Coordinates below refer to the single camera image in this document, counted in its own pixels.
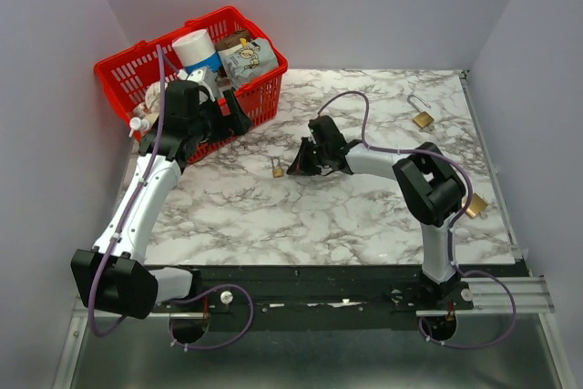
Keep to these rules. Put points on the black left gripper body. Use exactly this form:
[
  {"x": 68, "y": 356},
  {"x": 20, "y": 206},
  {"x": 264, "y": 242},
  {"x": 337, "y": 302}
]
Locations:
[{"x": 209, "y": 125}]

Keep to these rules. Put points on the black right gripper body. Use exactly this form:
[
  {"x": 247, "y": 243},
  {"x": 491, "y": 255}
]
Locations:
[{"x": 320, "y": 153}]

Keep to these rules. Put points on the small brass padlock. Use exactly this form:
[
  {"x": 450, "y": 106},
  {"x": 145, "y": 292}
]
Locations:
[{"x": 277, "y": 169}]

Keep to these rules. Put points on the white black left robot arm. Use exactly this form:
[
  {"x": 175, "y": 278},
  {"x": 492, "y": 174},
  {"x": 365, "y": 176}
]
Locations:
[{"x": 112, "y": 275}]

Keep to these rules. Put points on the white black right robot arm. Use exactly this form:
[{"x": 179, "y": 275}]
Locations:
[{"x": 432, "y": 192}]

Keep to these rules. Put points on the grey cartoon snack bag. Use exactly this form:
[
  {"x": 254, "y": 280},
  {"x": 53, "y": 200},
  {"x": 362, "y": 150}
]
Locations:
[{"x": 245, "y": 63}]

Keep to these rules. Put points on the white pump lotion bottle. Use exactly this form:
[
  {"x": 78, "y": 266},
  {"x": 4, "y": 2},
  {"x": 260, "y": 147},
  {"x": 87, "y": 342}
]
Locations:
[{"x": 143, "y": 124}]

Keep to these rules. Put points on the white paper towel roll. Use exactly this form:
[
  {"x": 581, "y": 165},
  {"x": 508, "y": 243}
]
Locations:
[{"x": 196, "y": 50}]

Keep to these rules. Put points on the brown chocolate package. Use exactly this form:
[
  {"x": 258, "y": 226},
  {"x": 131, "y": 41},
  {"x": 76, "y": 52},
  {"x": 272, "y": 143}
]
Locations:
[{"x": 232, "y": 40}]

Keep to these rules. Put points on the red plastic shopping basket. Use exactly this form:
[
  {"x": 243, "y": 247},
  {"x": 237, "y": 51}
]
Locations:
[{"x": 126, "y": 76}]

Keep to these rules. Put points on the brass padlock long shackle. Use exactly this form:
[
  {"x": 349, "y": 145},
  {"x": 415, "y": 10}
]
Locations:
[{"x": 422, "y": 119}]

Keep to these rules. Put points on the large brass padlock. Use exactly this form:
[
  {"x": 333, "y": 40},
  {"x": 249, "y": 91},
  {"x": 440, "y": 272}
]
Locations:
[{"x": 473, "y": 206}]

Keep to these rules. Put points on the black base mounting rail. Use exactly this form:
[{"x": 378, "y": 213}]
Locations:
[{"x": 312, "y": 297}]

